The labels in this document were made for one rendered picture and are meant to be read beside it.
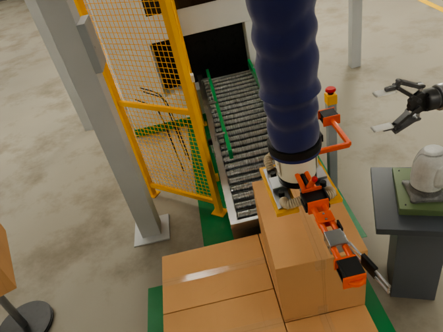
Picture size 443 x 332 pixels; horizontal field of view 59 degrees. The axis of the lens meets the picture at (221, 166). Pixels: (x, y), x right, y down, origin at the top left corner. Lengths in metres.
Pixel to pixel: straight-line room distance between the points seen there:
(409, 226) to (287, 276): 0.72
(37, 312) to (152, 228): 1.02
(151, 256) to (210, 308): 1.20
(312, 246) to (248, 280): 0.54
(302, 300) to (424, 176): 0.85
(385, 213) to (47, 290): 2.53
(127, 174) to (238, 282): 1.23
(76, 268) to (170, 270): 1.27
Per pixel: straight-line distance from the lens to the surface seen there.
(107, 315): 3.07
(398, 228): 2.17
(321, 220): 1.49
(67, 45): 2.58
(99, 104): 2.70
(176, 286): 2.30
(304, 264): 1.76
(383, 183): 2.42
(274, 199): 1.76
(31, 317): 3.34
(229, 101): 3.82
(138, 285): 3.13
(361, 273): 1.34
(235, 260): 2.32
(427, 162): 2.15
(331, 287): 1.94
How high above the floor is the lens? 2.33
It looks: 37 degrees down
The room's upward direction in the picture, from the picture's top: 13 degrees counter-clockwise
